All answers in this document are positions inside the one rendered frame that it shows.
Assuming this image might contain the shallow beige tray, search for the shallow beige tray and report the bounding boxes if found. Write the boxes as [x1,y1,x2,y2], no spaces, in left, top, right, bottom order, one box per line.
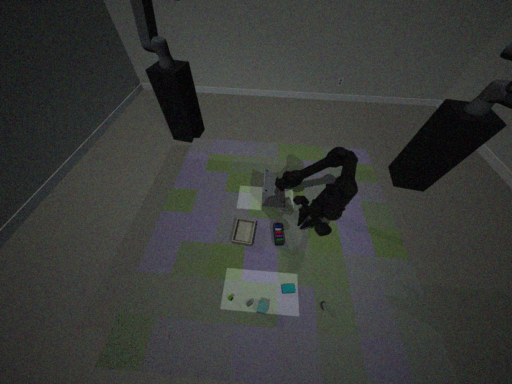
[231,218,256,246]

